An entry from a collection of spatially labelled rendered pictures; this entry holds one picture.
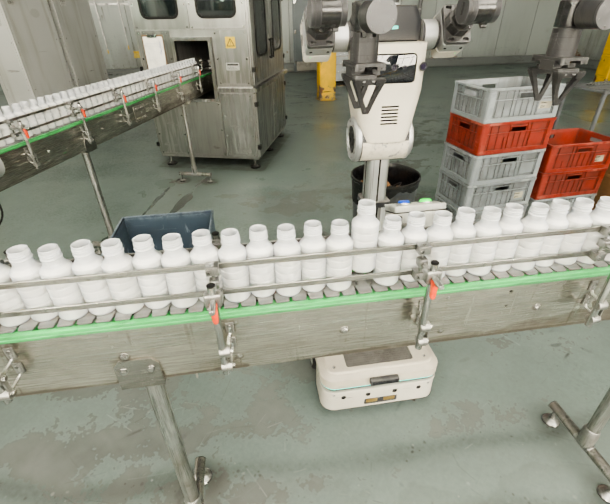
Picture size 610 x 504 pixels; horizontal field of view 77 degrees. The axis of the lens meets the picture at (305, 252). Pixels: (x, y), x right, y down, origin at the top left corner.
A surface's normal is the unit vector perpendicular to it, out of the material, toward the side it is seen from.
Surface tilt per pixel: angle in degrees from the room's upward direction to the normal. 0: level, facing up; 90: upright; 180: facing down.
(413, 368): 31
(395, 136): 90
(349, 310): 90
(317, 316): 90
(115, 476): 0
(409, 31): 90
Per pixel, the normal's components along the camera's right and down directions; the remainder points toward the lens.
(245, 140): -0.14, 0.47
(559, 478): -0.01, -0.85
